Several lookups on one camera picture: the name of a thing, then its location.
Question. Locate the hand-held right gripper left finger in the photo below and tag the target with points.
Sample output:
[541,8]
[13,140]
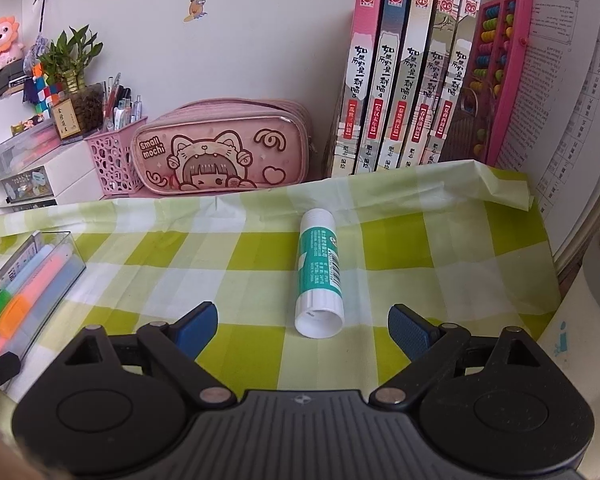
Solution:
[197,327]

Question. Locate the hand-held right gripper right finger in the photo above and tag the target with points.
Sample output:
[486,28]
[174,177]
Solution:
[410,332]

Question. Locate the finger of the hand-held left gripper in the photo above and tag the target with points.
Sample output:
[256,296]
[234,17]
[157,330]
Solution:
[0,367]

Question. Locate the orange highlighter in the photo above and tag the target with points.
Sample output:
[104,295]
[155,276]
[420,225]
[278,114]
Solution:
[12,317]

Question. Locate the pale blue highlighter pen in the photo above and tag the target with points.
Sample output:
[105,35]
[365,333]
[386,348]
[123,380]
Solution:
[55,305]

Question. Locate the clear plastic tray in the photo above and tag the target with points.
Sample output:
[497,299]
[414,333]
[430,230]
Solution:
[67,280]

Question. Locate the white green glue stick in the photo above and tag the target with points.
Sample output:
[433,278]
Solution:
[317,270]

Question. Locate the green checkered tablecloth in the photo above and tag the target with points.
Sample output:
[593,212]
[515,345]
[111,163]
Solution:
[430,260]

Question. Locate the pink cartoon pencil case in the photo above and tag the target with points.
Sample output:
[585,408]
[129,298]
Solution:
[220,155]

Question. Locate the white grey pen holder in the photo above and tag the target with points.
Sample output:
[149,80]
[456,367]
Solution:
[590,335]

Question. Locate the pink perforated pen holder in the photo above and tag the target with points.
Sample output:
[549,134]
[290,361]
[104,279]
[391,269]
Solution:
[112,160]

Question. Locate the white drawer unit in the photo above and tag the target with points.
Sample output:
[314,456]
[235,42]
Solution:
[75,180]

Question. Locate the clear small drawer organizer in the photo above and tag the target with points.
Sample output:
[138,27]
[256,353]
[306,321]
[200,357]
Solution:
[20,152]

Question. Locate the clear acrylic bookend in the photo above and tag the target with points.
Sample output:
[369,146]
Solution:
[472,125]

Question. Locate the bunch of assorted pens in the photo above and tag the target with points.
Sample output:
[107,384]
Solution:
[120,105]

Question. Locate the small brown figurine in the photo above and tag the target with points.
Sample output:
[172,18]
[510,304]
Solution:
[27,126]

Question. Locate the glass plant pot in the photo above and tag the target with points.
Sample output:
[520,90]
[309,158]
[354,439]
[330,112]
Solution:
[82,110]

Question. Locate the yellow spine book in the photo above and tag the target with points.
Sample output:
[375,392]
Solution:
[415,70]

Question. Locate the pink abacus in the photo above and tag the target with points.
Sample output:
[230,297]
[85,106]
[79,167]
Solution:
[510,85]

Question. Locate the stack of printed papers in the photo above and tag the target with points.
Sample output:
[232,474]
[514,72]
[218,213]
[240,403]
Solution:
[570,110]

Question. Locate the striped spine book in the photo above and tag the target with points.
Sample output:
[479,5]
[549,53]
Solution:
[440,60]

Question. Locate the colourful cube puzzle tower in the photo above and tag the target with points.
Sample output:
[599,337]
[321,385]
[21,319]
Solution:
[42,90]

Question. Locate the black box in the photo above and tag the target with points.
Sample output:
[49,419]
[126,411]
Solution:
[0,85]

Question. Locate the white spine book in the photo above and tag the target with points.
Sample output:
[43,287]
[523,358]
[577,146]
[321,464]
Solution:
[462,50]

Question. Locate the lucky bamboo plant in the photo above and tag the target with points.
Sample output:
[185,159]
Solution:
[72,55]

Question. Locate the purple hanging ornament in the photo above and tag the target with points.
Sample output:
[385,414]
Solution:
[37,50]

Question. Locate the pink lion toy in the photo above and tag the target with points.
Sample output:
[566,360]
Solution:
[5,40]

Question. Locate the brown animal wall sticker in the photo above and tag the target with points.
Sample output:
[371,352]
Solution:
[196,8]

